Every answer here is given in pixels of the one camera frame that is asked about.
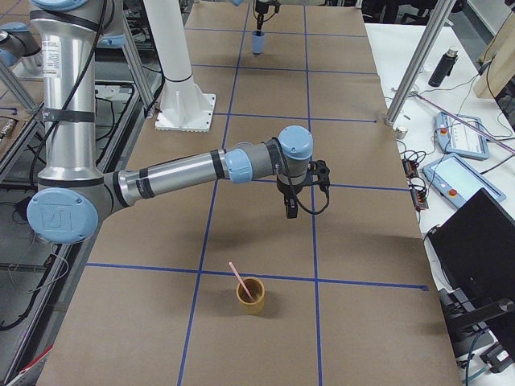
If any pink chopstick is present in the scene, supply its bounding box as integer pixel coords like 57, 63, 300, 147
228, 261, 254, 302

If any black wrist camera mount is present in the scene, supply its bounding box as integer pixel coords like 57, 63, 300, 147
306, 160, 331, 192

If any small metal cylinder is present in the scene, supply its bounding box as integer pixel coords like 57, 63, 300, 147
394, 125, 408, 140

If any near teach pendant tablet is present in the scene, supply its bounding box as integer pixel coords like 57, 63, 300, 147
422, 153, 506, 208

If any white central pillar with base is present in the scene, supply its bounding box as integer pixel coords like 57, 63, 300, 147
144, 0, 216, 133

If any yellow-brown cylindrical cup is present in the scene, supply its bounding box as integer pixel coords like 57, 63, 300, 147
236, 277, 266, 315

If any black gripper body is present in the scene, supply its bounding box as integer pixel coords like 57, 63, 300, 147
276, 179, 307, 201
255, 0, 278, 14

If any far teach pendant tablet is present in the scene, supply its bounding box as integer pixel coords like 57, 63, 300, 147
435, 112, 489, 160

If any blue plastic cup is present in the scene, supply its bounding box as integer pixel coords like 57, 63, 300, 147
251, 30, 266, 55

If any teach pendant tablet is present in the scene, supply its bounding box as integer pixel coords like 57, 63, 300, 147
422, 153, 506, 208
435, 112, 489, 160

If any aluminium frame post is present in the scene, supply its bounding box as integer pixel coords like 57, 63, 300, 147
385, 0, 455, 126

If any black laptop monitor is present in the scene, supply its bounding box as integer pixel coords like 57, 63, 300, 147
429, 188, 514, 355

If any dark water bottle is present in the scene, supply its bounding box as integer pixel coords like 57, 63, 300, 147
428, 47, 458, 88

